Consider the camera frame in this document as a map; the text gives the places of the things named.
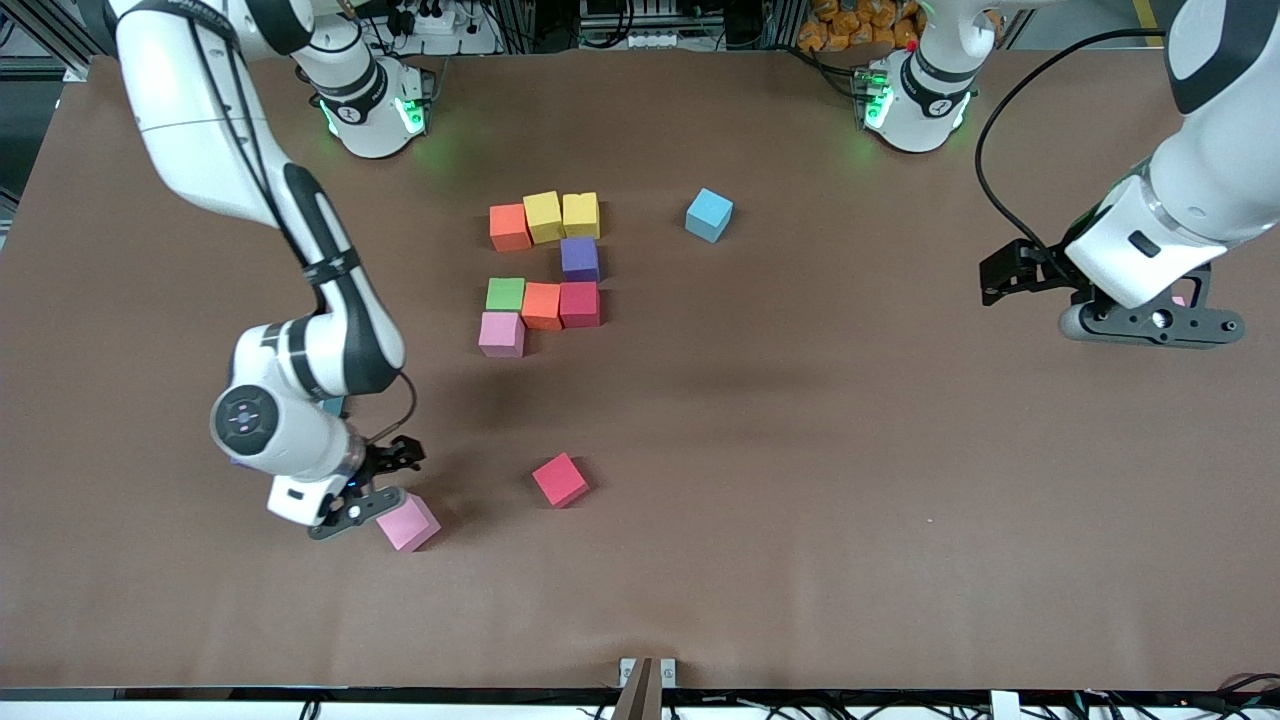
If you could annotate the blue foam cube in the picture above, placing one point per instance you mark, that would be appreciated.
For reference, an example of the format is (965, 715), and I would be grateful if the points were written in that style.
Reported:
(336, 407)
(709, 215)

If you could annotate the small white box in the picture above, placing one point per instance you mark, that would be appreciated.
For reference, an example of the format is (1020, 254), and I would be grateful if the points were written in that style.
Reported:
(1004, 706)

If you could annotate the white power strip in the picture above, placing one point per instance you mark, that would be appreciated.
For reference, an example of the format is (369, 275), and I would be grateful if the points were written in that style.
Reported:
(435, 22)
(655, 40)

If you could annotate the small metal bracket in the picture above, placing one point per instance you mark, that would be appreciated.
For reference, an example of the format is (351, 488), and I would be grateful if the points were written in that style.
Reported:
(627, 672)

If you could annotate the orange foam cube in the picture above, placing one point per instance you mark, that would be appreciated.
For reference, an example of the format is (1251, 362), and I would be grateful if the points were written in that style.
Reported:
(543, 306)
(509, 228)

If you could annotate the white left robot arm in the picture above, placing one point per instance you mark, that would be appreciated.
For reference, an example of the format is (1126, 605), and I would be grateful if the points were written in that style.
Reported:
(1200, 170)

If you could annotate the red foam cube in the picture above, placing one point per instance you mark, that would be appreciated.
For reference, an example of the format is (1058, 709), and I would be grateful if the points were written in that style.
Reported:
(560, 480)
(580, 304)

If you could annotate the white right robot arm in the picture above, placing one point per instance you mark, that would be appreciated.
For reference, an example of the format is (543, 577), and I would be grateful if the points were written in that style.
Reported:
(330, 340)

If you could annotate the brown paper table cover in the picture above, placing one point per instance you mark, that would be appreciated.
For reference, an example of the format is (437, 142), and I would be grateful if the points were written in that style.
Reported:
(900, 550)

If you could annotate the aluminium frame profile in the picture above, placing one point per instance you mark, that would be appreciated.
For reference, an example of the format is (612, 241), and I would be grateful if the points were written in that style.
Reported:
(1218, 57)
(50, 68)

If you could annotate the green foam cube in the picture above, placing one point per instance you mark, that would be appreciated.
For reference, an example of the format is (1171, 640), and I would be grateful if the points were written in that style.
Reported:
(505, 294)

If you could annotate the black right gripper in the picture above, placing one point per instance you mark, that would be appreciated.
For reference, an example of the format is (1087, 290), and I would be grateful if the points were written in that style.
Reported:
(381, 463)

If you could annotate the bag of orange fruits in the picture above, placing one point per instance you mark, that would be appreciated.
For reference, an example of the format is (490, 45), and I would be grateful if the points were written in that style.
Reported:
(850, 25)

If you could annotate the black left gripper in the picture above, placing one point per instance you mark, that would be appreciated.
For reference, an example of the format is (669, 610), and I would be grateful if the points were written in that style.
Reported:
(1040, 268)

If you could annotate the yellow foam cube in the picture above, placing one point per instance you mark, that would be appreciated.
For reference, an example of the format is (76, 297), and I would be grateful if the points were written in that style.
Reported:
(543, 217)
(581, 215)

